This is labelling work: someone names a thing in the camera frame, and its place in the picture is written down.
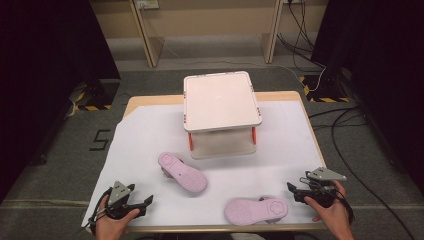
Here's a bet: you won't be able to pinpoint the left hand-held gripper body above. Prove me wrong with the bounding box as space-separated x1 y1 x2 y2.
105 180 148 220

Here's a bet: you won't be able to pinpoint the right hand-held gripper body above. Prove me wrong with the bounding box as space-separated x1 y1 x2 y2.
299 167 348 208

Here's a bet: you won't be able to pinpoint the pink slipper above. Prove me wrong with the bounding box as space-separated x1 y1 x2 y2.
223 196 289 226
157 151 208 194

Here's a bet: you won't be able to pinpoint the white two-tier shoe rack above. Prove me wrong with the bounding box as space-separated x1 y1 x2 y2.
182 70 263 160

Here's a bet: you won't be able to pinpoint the person's right hand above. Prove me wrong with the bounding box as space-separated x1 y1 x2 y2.
303 179 354 234

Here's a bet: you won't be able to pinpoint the person's left hand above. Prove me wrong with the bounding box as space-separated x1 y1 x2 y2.
94 194 141 235

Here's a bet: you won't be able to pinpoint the white table cloth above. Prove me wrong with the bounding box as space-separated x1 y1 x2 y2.
81 99 324 228

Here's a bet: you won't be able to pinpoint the black stand base striped tape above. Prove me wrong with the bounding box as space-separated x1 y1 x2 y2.
69 79 122 112
299 74 352 104

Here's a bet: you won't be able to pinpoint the black curtain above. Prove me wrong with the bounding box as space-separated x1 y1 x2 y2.
310 0 424 196
0 0 122 204

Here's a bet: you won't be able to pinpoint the beige wooden desk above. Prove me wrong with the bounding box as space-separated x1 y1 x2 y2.
89 0 329 69

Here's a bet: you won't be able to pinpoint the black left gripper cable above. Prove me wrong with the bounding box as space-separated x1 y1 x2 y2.
87 187 114 235

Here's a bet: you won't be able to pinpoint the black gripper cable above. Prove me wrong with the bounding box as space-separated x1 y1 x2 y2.
333 190 356 225
87 187 114 235

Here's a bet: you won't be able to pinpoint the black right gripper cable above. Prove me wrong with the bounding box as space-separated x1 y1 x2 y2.
333 190 356 225

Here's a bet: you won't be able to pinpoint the long black floor cable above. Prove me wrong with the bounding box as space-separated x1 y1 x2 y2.
330 107 416 240

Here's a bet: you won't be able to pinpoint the bundle of black cables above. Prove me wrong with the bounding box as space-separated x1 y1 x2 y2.
276 0 327 72

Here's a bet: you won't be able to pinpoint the white wall socket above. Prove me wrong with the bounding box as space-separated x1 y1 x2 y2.
134 0 160 10

